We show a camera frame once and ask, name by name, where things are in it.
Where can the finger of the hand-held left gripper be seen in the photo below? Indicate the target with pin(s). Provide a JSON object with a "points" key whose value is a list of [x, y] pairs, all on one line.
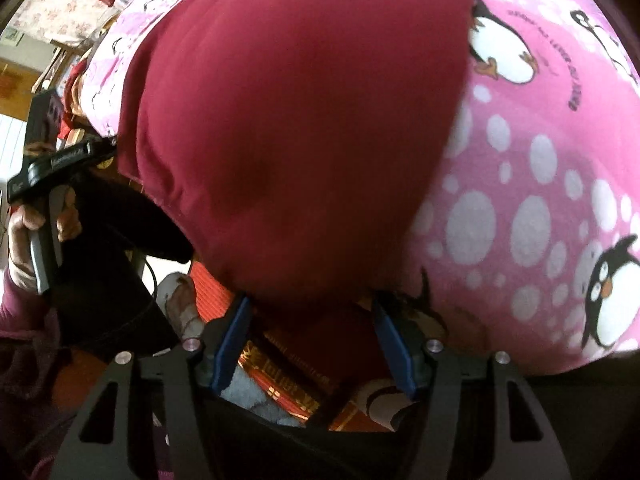
{"points": [[145, 227]]}

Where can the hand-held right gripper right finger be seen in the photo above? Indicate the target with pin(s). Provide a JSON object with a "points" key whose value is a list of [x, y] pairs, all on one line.
{"points": [[395, 350]]}

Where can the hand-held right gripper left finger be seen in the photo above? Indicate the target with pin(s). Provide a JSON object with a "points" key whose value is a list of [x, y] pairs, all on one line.
{"points": [[232, 340]]}

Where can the dark red garment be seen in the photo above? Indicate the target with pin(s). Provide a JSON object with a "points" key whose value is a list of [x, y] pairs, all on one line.
{"points": [[300, 125]]}

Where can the person's left hand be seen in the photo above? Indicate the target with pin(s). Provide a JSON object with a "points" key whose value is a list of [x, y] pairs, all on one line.
{"points": [[22, 245]]}

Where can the person's socked foot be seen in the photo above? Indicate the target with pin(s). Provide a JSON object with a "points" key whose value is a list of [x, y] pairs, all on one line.
{"points": [[182, 305]]}

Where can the red patterned floor mat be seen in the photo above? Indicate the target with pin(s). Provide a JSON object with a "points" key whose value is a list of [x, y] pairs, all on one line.
{"points": [[300, 365]]}

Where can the person's black trouser leg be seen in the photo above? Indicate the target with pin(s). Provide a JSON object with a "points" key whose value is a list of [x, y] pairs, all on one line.
{"points": [[105, 305]]}

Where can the wooden chair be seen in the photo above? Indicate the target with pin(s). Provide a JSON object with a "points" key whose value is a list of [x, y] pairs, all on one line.
{"points": [[57, 72]]}

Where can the floral pillow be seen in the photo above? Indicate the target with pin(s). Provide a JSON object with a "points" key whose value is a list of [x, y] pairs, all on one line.
{"points": [[60, 7]]}

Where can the pink penguin print blanket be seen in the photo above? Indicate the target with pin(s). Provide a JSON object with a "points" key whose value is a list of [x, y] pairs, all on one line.
{"points": [[525, 210]]}

